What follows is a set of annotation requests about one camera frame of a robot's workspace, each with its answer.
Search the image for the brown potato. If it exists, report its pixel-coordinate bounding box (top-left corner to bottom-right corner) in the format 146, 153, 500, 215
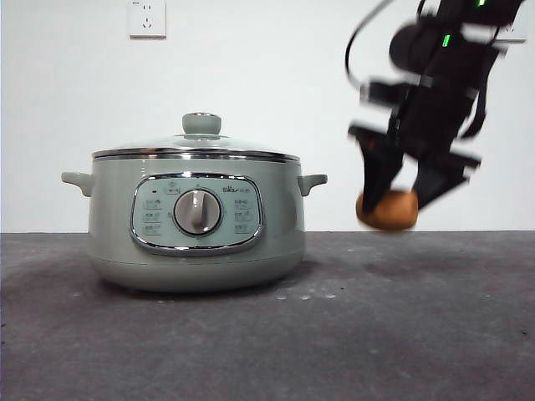
354, 190, 420, 232

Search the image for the sage green electric cooking pot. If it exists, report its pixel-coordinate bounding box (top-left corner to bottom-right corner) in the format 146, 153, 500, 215
60, 157, 329, 293

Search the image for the black cable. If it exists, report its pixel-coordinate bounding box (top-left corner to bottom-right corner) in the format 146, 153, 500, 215
461, 83, 489, 141
344, 0, 398, 91

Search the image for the white wall socket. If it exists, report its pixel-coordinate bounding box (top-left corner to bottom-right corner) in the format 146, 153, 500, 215
128, 0, 168, 41
499, 23, 527, 44

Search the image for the glass lid with green knob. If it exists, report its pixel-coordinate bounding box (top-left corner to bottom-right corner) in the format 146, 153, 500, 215
91, 112, 300, 163

